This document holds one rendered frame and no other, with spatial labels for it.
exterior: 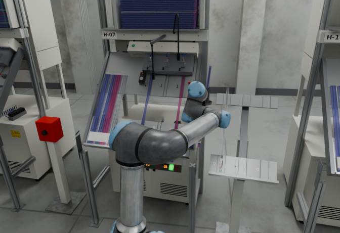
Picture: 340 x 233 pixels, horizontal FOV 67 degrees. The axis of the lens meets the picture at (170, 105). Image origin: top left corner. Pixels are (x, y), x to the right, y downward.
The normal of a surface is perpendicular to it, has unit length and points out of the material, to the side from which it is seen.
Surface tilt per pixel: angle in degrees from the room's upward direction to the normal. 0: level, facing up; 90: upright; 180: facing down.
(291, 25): 90
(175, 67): 45
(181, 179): 90
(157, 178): 90
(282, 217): 0
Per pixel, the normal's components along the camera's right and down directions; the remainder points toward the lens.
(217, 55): -0.14, 0.39
